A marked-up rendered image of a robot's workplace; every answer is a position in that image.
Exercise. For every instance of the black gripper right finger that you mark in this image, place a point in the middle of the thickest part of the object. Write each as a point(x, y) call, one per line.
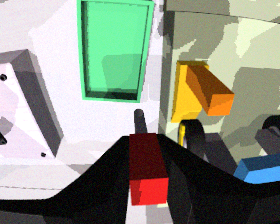
point(199, 193)

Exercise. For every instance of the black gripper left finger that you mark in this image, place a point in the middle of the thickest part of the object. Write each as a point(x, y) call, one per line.
point(99, 196)

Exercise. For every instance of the green tray floor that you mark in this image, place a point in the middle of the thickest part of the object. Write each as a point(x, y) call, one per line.
point(114, 34)

